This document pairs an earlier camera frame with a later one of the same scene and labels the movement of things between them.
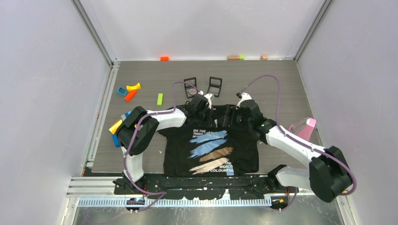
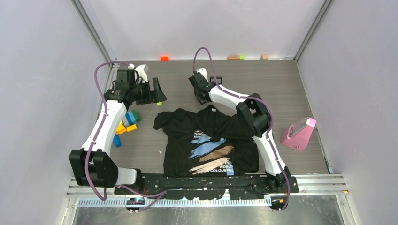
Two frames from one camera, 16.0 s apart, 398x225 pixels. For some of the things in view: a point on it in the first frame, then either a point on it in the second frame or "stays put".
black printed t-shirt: (207, 149) stays put
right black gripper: (231, 110) to (198, 98)
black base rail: (258, 187) stays put
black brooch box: (215, 85) stays put
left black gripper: (209, 123) to (153, 96)
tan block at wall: (233, 57) stays put
